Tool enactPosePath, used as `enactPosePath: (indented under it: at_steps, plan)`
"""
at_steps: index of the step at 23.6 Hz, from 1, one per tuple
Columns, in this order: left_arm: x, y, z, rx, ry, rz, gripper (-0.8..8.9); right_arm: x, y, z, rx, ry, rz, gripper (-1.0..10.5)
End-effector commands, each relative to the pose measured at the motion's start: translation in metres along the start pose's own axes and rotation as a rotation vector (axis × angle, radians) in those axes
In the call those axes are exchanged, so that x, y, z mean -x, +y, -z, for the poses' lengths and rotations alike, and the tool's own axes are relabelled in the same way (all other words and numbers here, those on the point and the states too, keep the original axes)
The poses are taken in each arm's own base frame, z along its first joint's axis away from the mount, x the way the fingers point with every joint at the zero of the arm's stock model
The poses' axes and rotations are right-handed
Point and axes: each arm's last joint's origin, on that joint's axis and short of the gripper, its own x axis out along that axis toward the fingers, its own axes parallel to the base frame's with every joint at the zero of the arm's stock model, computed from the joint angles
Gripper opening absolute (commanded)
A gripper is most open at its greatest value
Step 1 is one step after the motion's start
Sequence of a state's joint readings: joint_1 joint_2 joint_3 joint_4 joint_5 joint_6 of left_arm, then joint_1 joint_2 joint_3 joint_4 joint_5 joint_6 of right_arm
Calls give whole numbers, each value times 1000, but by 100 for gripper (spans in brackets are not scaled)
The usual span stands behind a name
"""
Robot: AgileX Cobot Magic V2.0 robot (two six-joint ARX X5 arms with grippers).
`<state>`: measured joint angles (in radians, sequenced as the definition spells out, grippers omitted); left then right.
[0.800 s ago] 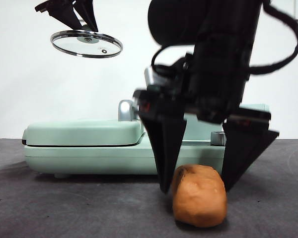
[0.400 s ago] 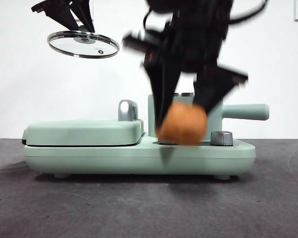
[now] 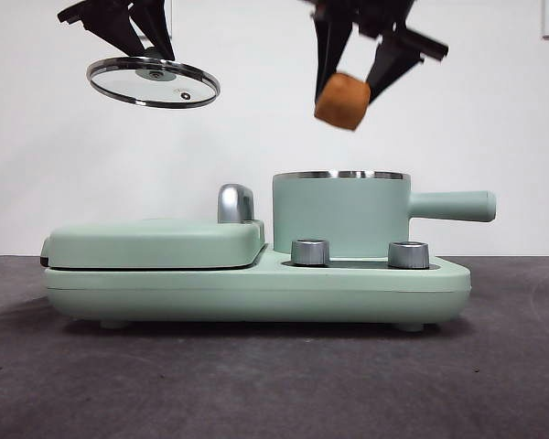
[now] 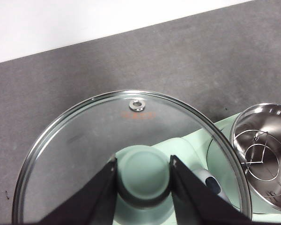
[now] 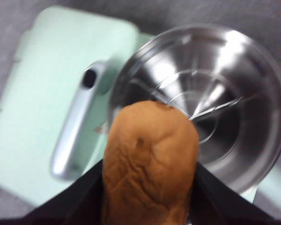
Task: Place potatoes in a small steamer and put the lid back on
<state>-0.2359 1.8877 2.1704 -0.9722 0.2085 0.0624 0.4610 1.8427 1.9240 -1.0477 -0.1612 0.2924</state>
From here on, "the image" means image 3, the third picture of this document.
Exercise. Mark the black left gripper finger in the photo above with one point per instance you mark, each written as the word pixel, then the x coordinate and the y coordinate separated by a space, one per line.
pixel 119 32
pixel 158 27

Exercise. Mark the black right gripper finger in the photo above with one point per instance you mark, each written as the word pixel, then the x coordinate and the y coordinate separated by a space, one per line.
pixel 329 50
pixel 391 64

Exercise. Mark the brown potato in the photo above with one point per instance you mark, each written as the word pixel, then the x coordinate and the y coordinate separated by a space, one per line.
pixel 342 103

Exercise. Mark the glass pot lid green knob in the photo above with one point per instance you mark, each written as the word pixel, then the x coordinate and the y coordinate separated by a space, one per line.
pixel 132 87

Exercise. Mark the silver control knob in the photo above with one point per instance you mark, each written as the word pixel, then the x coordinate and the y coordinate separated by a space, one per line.
pixel 310 253
pixel 408 255

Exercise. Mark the green hinged griddle cover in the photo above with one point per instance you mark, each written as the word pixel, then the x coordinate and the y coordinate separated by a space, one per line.
pixel 142 244

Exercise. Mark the green breakfast maker base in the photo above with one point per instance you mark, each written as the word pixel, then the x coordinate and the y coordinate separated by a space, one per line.
pixel 210 292

